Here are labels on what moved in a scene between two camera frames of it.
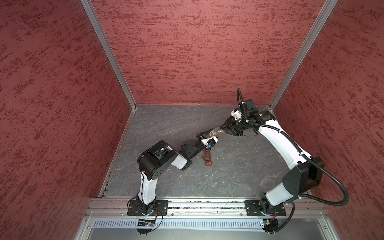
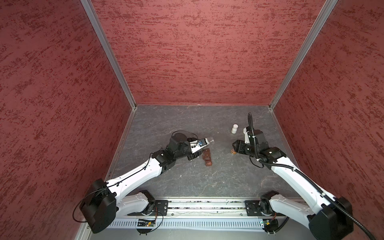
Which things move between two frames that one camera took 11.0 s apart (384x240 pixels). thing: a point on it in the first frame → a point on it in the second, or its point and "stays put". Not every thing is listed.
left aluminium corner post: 94,18 stays put
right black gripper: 230,126 → 238,146
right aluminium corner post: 324,14 stays put
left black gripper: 203,134 → 194,155
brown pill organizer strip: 206,156 stays put
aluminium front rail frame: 201,208 stays put
